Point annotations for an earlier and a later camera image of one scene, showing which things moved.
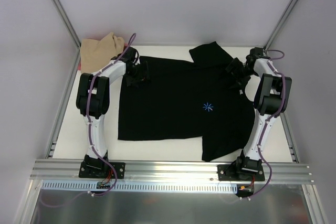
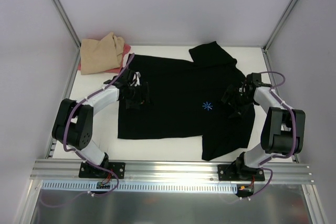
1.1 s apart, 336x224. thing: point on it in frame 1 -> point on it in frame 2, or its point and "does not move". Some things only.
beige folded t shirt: [94, 54] does not move
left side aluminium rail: [52, 144] does not move
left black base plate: [101, 170] does not move
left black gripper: [139, 73] -> [137, 97]
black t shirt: [197, 99] does not move
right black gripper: [237, 70] -> [233, 100]
